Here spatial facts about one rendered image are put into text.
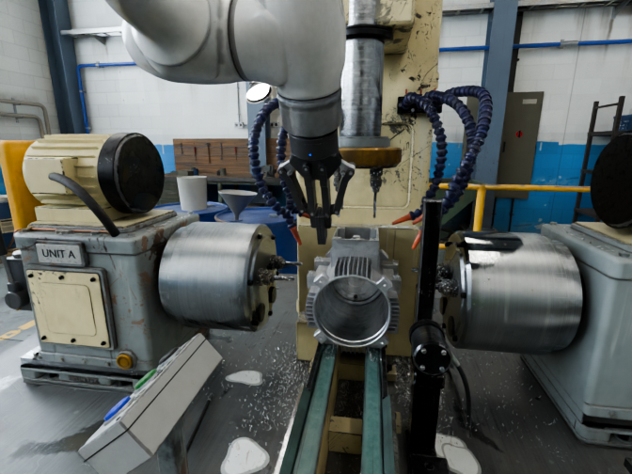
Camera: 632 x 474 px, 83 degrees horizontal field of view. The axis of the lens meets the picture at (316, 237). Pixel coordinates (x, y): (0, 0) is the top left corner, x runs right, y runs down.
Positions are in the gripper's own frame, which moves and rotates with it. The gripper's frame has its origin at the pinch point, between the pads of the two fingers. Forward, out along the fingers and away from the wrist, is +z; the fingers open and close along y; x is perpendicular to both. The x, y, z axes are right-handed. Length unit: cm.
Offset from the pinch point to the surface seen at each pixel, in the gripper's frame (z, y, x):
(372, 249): 10.2, -9.7, -4.5
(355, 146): -8.5, -5.2, -14.6
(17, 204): 1, 71, -4
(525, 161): 262, -221, -441
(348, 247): 10.1, -4.5, -4.5
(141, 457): -7.4, 11.3, 42.0
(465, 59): 143, -124, -515
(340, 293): 29.2, -2.1, -6.4
